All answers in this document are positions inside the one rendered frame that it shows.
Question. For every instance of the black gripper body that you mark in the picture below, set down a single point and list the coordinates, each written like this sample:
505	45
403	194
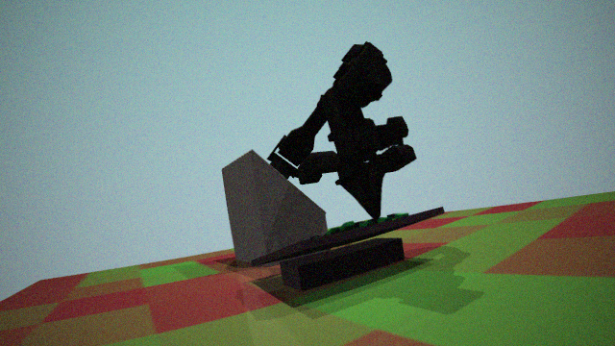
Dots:
311	169

